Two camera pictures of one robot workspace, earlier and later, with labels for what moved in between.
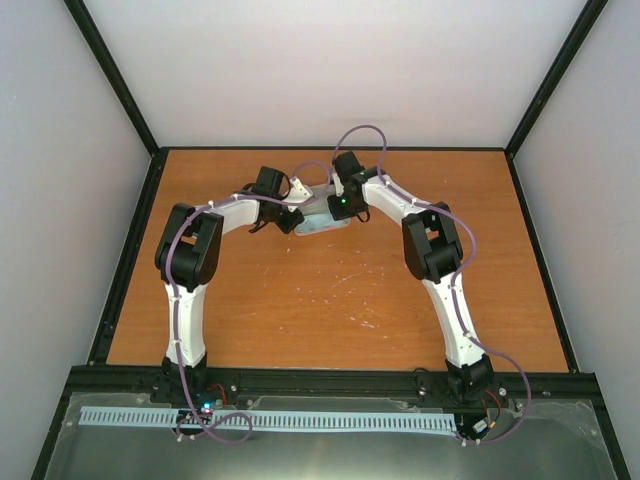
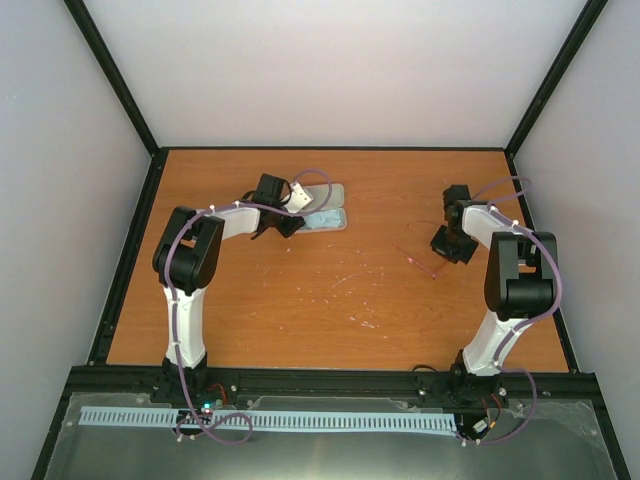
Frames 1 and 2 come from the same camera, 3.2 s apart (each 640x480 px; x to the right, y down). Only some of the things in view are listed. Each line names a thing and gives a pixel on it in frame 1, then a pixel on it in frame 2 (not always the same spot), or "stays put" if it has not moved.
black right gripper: (338, 214) -> (437, 246)
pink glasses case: (318, 217) stays put
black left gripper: (294, 218) stays put
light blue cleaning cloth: (317, 221) stays put
